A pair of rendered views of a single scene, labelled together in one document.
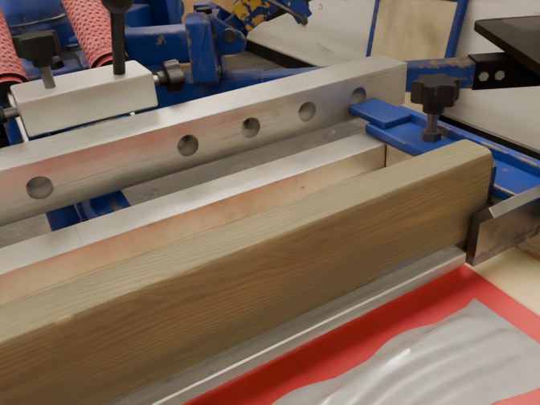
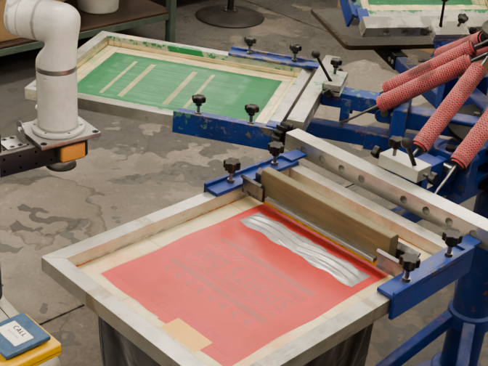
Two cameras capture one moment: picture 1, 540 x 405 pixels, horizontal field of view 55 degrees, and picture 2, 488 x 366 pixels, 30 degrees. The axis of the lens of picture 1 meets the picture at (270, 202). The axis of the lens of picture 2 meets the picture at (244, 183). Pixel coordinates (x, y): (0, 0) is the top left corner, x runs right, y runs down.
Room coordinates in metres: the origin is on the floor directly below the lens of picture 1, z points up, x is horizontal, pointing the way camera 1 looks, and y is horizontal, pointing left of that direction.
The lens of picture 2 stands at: (-0.57, -1.68, 2.10)
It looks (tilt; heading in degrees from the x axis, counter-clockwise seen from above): 28 degrees down; 71
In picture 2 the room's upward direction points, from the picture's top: 5 degrees clockwise
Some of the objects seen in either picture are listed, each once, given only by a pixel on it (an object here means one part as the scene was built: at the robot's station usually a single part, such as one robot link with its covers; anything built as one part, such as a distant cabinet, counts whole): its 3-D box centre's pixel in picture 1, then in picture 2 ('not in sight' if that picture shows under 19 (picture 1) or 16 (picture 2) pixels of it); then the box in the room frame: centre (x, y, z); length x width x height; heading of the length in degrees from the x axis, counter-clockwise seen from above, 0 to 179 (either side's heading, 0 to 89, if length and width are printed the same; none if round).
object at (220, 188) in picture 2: not in sight; (252, 181); (0.13, 0.30, 0.98); 0.30 x 0.05 x 0.07; 27
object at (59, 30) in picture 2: not in sight; (51, 35); (-0.37, 0.35, 1.37); 0.13 x 0.10 x 0.16; 146
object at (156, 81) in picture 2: not in sight; (223, 65); (0.22, 0.91, 1.05); 1.08 x 0.61 x 0.23; 147
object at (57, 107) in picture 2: not in sight; (54, 96); (-0.36, 0.36, 1.21); 0.16 x 0.13 x 0.15; 112
